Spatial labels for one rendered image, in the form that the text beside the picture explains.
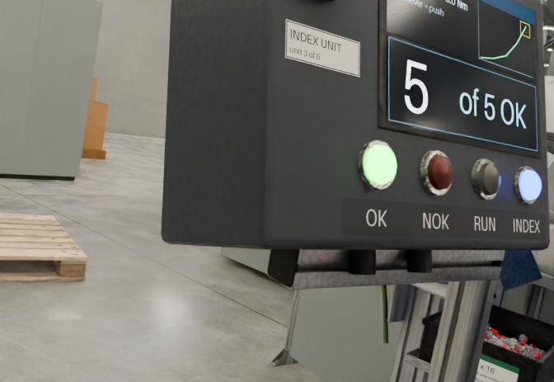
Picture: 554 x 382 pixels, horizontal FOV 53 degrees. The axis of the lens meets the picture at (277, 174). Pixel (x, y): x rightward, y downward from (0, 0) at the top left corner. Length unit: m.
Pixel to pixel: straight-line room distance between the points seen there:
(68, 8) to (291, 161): 6.37
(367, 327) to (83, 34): 5.11
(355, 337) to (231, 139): 2.15
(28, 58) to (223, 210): 6.16
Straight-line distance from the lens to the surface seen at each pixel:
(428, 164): 0.33
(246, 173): 0.26
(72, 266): 3.45
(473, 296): 0.52
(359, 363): 2.41
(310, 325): 2.61
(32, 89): 6.45
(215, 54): 0.31
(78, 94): 6.69
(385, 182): 0.30
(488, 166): 0.37
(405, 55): 0.33
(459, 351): 0.54
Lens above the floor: 1.13
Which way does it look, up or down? 6 degrees down
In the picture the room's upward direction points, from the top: 10 degrees clockwise
